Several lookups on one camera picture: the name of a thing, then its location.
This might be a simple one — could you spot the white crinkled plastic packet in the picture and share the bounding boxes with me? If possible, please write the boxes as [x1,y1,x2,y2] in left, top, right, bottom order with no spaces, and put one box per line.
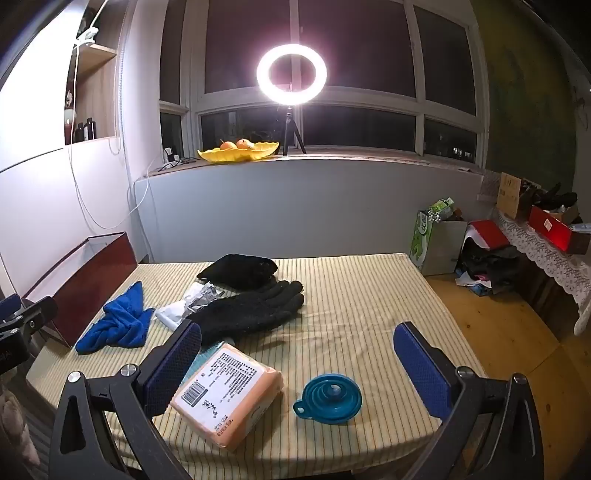
[182,281,225,321]

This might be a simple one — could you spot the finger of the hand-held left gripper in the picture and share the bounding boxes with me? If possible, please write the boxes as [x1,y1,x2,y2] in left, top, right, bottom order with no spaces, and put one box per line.
[0,294,23,324]
[0,296,58,344]

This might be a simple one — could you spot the pile of clothes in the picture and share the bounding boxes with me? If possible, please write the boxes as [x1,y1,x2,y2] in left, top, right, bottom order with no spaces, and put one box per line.
[455,240,522,296]

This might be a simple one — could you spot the orange tissue pack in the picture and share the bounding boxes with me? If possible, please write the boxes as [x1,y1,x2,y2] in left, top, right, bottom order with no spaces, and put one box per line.
[170,342,283,452]

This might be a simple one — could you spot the pair of black knit gloves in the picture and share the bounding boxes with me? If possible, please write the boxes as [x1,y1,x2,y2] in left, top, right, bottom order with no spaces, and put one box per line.
[187,279,305,347]

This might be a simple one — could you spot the ring light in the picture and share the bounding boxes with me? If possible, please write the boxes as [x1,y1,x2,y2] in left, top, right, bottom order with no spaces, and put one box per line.
[256,45,328,109]

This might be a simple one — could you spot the wooden wall shelf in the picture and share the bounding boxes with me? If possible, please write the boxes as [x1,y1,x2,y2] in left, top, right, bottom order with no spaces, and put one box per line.
[65,0,127,146]

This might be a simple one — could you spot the brown cardboard box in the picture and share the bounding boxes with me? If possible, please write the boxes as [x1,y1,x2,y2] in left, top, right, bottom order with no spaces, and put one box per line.
[499,172,536,222]

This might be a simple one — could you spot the yellow striped tablecloth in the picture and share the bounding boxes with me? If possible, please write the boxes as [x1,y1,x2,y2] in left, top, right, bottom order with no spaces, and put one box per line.
[25,253,488,480]

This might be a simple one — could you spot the dark red storage box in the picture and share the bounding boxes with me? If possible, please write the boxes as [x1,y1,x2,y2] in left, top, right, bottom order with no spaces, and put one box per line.
[21,232,138,349]

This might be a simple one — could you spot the blue cloth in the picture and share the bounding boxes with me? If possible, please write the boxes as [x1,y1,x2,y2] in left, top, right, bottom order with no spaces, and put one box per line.
[75,281,155,355]

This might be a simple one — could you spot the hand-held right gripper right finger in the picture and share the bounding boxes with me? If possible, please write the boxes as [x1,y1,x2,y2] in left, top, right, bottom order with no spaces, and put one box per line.
[392,322,546,480]

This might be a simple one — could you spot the yellow fruit plate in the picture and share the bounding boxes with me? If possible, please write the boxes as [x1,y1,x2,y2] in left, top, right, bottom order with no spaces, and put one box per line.
[198,141,281,163]

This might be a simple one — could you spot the dark bottles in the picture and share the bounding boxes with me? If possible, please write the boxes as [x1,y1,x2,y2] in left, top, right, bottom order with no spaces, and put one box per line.
[74,117,98,143]

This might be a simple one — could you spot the white cable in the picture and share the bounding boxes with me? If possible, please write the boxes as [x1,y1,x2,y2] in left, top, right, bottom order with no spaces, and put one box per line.
[69,0,151,232]

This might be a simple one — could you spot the black fabric pouch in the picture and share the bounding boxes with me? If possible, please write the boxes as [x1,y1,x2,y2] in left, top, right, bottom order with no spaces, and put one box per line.
[197,254,279,291]

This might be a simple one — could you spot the red gift box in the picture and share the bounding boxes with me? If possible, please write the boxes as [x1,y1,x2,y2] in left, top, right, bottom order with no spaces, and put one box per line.
[529,205,578,252]

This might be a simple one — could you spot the green printed cardboard box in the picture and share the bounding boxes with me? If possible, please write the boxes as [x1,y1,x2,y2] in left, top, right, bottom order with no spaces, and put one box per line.
[410,198,468,276]

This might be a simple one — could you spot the teal collapsible funnel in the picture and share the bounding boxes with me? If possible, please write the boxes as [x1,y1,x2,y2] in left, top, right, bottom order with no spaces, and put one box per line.
[293,374,363,425]

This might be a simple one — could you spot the red bag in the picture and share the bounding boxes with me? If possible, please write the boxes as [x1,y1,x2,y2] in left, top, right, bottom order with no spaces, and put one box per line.
[466,220,511,252]

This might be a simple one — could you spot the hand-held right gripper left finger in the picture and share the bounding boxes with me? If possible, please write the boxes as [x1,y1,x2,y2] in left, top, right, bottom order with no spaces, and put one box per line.
[48,318,204,480]

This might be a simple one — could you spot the window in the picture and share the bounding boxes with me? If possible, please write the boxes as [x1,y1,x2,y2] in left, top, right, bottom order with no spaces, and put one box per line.
[159,0,490,169]

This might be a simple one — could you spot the black shoes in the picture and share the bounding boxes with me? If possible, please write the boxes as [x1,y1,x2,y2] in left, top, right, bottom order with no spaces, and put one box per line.
[531,183,578,210]

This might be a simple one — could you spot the white lace cloth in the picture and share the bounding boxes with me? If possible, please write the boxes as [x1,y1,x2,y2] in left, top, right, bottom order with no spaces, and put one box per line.
[496,210,591,335]

